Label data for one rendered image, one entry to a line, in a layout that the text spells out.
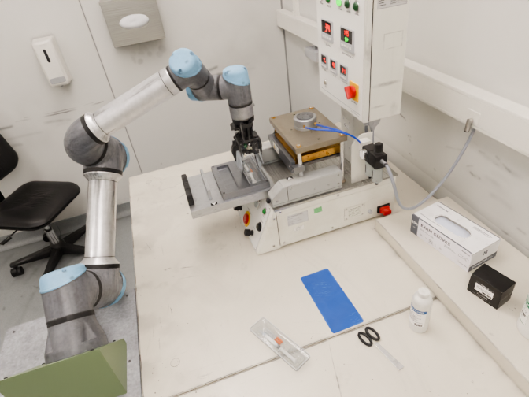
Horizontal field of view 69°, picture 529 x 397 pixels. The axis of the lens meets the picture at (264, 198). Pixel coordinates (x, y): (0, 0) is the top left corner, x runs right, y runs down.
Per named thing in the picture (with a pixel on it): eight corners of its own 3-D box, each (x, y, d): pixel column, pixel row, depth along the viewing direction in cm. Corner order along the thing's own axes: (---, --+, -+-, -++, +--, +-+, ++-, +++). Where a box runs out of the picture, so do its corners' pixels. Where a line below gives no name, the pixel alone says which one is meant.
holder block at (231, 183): (253, 161, 147) (253, 154, 145) (270, 187, 131) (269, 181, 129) (212, 172, 144) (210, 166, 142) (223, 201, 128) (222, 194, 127)
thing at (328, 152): (317, 131, 149) (316, 109, 143) (343, 157, 131) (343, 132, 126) (275, 142, 146) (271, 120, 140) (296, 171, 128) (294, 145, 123)
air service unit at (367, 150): (366, 168, 133) (368, 128, 124) (390, 190, 121) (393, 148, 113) (353, 172, 132) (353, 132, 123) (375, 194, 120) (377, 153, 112)
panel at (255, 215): (235, 205, 162) (247, 166, 153) (256, 251, 138) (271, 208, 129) (231, 205, 161) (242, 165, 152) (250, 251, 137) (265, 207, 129)
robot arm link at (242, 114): (226, 102, 122) (250, 96, 123) (228, 115, 125) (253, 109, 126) (231, 110, 116) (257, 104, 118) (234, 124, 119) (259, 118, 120)
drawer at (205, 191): (259, 166, 150) (256, 149, 146) (277, 196, 133) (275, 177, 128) (184, 187, 145) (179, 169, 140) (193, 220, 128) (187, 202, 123)
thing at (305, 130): (330, 124, 153) (328, 92, 145) (370, 160, 128) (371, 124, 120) (271, 139, 148) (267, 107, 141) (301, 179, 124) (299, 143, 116)
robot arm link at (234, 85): (223, 64, 117) (250, 62, 115) (229, 98, 124) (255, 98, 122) (216, 73, 111) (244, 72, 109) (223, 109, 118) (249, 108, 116)
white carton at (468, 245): (435, 217, 135) (438, 200, 130) (496, 256, 117) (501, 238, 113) (409, 231, 131) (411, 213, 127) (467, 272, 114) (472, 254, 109)
